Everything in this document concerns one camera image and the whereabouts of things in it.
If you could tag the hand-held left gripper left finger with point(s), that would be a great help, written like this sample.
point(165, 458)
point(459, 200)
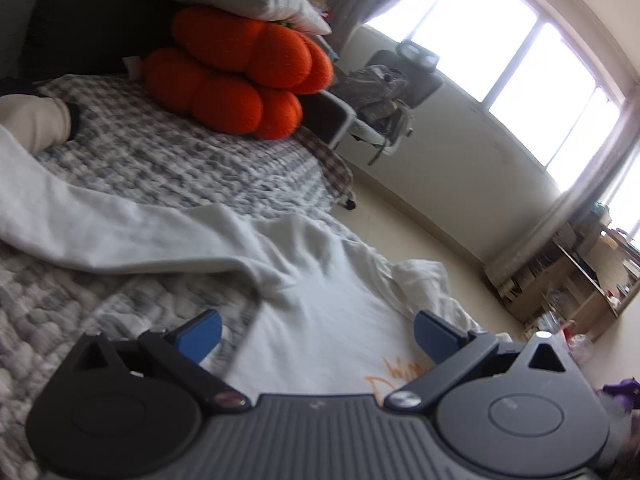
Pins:
point(199, 336)

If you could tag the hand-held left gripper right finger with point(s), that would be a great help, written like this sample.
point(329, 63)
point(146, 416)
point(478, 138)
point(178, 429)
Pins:
point(431, 334)

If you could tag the white sweatshirt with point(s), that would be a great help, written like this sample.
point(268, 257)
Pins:
point(320, 300)

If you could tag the wooden shelf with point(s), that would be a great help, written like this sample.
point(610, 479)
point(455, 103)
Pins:
point(565, 280)

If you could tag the grey checkered knit blanket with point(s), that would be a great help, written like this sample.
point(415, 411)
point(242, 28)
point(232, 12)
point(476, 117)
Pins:
point(175, 160)

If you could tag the brown checkered bed sheet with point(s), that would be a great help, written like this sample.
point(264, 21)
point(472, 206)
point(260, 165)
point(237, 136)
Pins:
point(335, 170)

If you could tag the purple cloth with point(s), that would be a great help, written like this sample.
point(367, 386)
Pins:
point(620, 392)

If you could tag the grey storage box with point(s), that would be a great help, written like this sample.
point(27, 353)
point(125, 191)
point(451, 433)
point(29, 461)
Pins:
point(322, 115)

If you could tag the grey patterned bag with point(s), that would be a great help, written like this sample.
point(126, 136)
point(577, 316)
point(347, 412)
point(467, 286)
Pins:
point(375, 92)

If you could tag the grey office chair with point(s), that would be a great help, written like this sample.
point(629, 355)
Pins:
point(425, 85)

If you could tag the orange pumpkin cushion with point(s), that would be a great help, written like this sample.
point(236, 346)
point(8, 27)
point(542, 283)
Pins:
point(230, 75)

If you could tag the window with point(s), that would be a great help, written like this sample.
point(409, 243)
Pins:
point(500, 50)

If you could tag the dark padded headboard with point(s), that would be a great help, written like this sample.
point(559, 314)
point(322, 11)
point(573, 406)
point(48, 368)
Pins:
point(90, 20)

